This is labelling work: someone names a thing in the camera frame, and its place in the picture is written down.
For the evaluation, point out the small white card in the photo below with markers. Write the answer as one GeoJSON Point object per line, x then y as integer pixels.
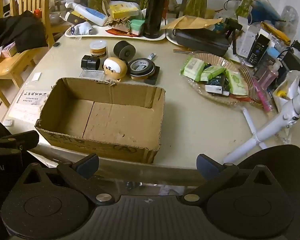
{"type": "Point", "coordinates": [37, 76]}

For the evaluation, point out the white spray bottle blue label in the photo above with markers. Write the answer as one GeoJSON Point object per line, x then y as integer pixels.
{"type": "Point", "coordinates": [90, 13]}

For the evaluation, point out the red packet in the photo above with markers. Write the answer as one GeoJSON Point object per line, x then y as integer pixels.
{"type": "Point", "coordinates": [115, 33]}

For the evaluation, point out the marble pattern bar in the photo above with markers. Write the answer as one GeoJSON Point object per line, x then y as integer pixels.
{"type": "Point", "coordinates": [152, 56]}

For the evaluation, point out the green white wipes pack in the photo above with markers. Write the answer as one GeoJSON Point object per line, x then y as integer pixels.
{"type": "Point", "coordinates": [237, 82]}
{"type": "Point", "coordinates": [192, 67]}
{"type": "Point", "coordinates": [212, 72]}

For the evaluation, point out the white carton box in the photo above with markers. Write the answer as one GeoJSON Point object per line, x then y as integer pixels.
{"type": "Point", "coordinates": [247, 42]}

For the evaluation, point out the green carton box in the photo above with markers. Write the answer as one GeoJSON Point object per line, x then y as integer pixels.
{"type": "Point", "coordinates": [137, 26]}

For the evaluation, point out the black cartoon packet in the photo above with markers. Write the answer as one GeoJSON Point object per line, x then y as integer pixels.
{"type": "Point", "coordinates": [216, 83]}

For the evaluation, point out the pink pen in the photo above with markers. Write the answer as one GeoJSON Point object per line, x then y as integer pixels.
{"type": "Point", "coordinates": [262, 97]}

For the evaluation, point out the crinkled brown paper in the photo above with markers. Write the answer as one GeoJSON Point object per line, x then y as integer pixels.
{"type": "Point", "coordinates": [120, 25]}

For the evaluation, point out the clear plastic bag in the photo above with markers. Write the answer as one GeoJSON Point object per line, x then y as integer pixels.
{"type": "Point", "coordinates": [292, 20]}

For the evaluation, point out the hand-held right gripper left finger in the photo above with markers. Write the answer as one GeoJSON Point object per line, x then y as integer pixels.
{"type": "Point", "coordinates": [88, 166]}

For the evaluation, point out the clear glass dish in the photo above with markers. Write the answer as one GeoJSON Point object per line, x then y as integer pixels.
{"type": "Point", "coordinates": [215, 98]}

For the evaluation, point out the white paper bag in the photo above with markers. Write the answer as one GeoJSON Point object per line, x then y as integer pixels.
{"type": "Point", "coordinates": [290, 82]}

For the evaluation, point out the clear plastic case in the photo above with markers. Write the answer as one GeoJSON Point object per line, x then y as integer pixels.
{"type": "Point", "coordinates": [90, 74]}

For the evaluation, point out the dark grey cylinder roll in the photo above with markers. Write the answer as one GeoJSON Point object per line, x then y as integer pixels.
{"type": "Point", "coordinates": [122, 50]}

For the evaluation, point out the white tripod stand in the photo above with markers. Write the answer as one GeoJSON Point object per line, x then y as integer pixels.
{"type": "Point", "coordinates": [255, 137]}

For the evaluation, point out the blue carton box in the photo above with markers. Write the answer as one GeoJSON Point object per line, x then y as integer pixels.
{"type": "Point", "coordinates": [272, 53]}

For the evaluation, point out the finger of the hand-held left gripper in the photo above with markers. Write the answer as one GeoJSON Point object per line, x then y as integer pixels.
{"type": "Point", "coordinates": [17, 141]}

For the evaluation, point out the small black box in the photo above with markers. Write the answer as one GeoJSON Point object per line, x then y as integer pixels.
{"type": "Point", "coordinates": [86, 63]}

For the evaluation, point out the pink pump bottle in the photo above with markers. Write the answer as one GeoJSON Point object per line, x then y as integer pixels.
{"type": "Point", "coordinates": [268, 77]}

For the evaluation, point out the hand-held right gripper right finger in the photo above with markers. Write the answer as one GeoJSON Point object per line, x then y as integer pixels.
{"type": "Point", "coordinates": [207, 166]}

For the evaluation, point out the white sock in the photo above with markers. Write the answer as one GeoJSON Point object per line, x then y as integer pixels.
{"type": "Point", "coordinates": [82, 28]}

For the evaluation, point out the small black round cap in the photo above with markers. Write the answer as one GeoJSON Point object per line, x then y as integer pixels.
{"type": "Point", "coordinates": [56, 44]}

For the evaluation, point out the yellow packet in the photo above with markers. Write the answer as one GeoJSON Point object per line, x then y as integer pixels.
{"type": "Point", "coordinates": [277, 31]}

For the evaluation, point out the yellow carton box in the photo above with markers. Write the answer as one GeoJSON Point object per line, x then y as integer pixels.
{"type": "Point", "coordinates": [125, 11]}

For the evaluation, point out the small black tripod clamp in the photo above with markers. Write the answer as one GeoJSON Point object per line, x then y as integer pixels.
{"type": "Point", "coordinates": [233, 25]}

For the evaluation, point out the brown paper envelope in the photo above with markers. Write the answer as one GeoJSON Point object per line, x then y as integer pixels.
{"type": "Point", "coordinates": [190, 22]}

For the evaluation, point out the brown cardboard box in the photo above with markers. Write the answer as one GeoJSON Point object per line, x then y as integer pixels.
{"type": "Point", "coordinates": [120, 120]}

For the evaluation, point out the black device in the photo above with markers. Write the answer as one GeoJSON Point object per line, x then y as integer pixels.
{"type": "Point", "coordinates": [297, 62]}

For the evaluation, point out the black cloth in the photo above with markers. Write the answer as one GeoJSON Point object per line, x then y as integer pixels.
{"type": "Point", "coordinates": [20, 32]}

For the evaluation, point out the black thermos bottle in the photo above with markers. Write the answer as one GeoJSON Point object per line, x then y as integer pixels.
{"type": "Point", "coordinates": [153, 17]}

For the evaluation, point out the white jar with orange label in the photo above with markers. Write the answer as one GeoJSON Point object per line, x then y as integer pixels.
{"type": "Point", "coordinates": [98, 51]}

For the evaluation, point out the black carton box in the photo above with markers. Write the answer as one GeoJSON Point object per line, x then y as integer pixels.
{"type": "Point", "coordinates": [257, 50]}

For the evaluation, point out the black rectangular block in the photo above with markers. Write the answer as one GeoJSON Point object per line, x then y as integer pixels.
{"type": "Point", "coordinates": [153, 80]}

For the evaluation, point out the white paper note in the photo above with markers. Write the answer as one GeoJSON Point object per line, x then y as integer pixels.
{"type": "Point", "coordinates": [32, 97]}

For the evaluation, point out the beige cartoon head toy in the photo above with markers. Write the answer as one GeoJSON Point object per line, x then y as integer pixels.
{"type": "Point", "coordinates": [115, 67]}

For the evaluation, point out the striped woven ribbon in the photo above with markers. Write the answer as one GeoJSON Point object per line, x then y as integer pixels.
{"type": "Point", "coordinates": [250, 85]}

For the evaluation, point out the pink box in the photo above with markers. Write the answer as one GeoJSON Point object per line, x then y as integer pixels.
{"type": "Point", "coordinates": [7, 51]}

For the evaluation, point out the black tape roll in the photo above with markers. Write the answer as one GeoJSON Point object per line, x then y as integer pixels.
{"type": "Point", "coordinates": [140, 76]}

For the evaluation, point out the grey hard zip case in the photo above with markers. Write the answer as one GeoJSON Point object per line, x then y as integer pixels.
{"type": "Point", "coordinates": [202, 42]}

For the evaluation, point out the black and gold box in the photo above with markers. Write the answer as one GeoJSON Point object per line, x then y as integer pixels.
{"type": "Point", "coordinates": [75, 18]}

